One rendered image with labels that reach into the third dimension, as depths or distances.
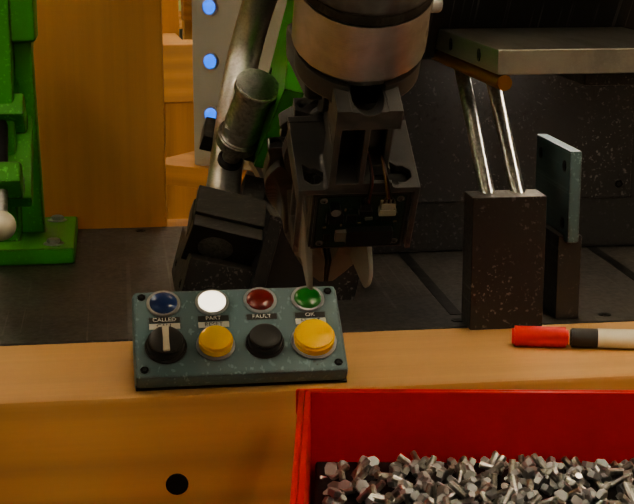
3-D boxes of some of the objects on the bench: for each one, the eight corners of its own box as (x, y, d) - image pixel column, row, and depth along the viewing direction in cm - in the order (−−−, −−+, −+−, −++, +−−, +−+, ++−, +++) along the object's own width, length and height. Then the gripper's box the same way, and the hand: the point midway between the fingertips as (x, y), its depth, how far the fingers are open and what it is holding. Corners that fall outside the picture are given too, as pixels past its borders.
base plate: (1086, 324, 125) (1089, 300, 125) (-245, 379, 111) (-248, 352, 110) (847, 223, 166) (848, 205, 165) (-151, 254, 151) (-152, 234, 151)
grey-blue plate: (581, 320, 119) (588, 150, 116) (557, 321, 119) (564, 151, 116) (547, 291, 128) (553, 133, 125) (525, 292, 128) (531, 133, 125)
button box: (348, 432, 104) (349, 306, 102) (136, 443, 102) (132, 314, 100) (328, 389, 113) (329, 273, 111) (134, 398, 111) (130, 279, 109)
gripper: (287, 109, 77) (267, 356, 93) (454, 105, 78) (406, 349, 94) (271, 7, 83) (255, 256, 99) (427, 4, 84) (386, 251, 100)
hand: (325, 257), depth 97 cm, fingers closed
